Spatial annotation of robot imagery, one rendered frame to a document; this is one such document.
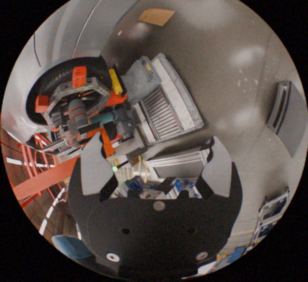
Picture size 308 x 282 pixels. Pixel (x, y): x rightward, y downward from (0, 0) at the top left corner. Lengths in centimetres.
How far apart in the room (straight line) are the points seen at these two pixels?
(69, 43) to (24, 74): 27
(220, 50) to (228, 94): 40
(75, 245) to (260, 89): 115
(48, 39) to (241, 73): 118
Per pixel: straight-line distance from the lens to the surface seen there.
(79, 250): 20
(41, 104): 66
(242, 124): 99
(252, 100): 98
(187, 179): 112
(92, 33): 51
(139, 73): 109
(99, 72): 69
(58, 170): 121
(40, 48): 53
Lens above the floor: 95
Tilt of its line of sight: 44 degrees down
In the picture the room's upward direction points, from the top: 116 degrees counter-clockwise
